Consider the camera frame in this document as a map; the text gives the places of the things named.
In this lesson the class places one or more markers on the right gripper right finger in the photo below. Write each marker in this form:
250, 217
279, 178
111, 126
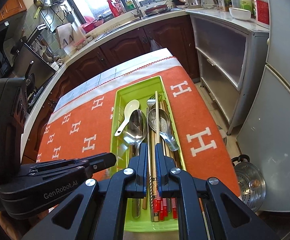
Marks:
207, 209

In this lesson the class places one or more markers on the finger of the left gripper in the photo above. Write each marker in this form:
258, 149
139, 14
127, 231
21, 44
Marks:
91, 164

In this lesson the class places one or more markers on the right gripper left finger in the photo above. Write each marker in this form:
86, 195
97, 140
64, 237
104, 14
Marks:
96, 209

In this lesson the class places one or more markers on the white ceramic soup spoon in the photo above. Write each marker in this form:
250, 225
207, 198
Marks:
129, 108

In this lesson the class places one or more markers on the large steel soup spoon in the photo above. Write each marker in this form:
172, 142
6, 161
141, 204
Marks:
165, 128

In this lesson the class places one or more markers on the steel fork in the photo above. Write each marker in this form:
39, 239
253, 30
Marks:
151, 102

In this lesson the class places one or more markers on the lone bamboo chopstick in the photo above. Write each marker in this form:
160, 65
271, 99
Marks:
157, 141

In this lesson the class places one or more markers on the wooden-handled steel spoon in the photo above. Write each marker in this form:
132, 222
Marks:
144, 203

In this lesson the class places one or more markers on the orange H-pattern table cloth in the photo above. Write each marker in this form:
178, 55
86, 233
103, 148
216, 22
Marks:
82, 122

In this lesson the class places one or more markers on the green plastic utensil tray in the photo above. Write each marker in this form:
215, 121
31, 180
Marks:
141, 91

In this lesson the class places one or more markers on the grey refrigerator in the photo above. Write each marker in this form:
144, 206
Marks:
265, 135

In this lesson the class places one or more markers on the black wok on stove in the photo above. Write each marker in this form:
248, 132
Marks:
30, 79

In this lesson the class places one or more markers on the grey storage cabinet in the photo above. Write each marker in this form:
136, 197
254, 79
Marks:
232, 57

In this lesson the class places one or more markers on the white bowl on counter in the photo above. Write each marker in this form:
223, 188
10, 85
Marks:
240, 14

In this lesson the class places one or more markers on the red labelled box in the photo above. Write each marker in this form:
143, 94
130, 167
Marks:
262, 13

